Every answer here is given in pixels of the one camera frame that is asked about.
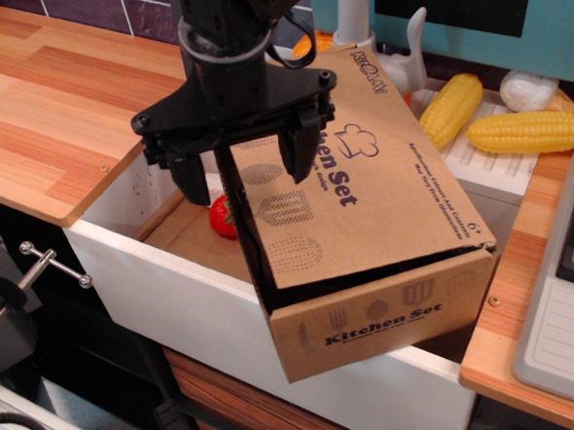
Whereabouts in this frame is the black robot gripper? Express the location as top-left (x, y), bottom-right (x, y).
top-left (126, 51), bottom-right (344, 211)

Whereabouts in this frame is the brown kitchen set cardboard box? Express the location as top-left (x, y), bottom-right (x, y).
top-left (129, 35), bottom-right (507, 393)

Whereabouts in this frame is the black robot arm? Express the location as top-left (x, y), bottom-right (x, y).
top-left (131, 0), bottom-right (338, 205)

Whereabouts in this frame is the red toy strawberry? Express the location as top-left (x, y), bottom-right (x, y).
top-left (209, 195), bottom-right (237, 238)

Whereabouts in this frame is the orange toy fruit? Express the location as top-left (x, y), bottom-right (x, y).
top-left (292, 30), bottom-right (334, 58)

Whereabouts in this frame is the white toy sink basin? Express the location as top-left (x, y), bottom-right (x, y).
top-left (54, 43), bottom-right (555, 430)

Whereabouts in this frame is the grey toy faucet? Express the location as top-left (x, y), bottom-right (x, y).
top-left (333, 0), bottom-right (427, 95)

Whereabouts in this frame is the yellow toy corn left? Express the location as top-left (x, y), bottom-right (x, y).
top-left (419, 73), bottom-right (484, 149)

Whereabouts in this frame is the yellow toy corn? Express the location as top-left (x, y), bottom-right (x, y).
top-left (419, 73), bottom-right (484, 149)
top-left (466, 111), bottom-right (574, 155)

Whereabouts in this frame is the white dish drain tray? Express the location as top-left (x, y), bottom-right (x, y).
top-left (440, 90), bottom-right (538, 205)

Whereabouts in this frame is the yellow toy corn right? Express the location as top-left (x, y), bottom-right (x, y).
top-left (466, 111), bottom-right (574, 155)

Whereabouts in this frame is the white toy garlic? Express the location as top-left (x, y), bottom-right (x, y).
top-left (499, 70), bottom-right (558, 112)

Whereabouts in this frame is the teal toy oven back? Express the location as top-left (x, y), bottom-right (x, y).
top-left (310, 0), bottom-right (574, 102)

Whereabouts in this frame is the black cable loop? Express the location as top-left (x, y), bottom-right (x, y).
top-left (262, 9), bottom-right (320, 73)

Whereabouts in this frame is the metal clamp screw handle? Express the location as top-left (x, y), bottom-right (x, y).
top-left (18, 240), bottom-right (93, 290)

